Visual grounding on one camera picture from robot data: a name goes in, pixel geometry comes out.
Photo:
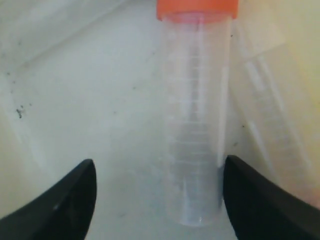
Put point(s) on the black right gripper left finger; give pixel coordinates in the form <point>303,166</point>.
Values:
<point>63,212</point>

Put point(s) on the orange-capped tube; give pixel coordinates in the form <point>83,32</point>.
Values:
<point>196,40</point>

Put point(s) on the blue-capped tube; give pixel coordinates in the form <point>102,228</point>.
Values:
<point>263,107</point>

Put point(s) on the cream plastic bin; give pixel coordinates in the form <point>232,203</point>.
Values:
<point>82,79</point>

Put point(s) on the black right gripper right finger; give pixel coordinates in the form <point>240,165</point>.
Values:
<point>258,209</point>

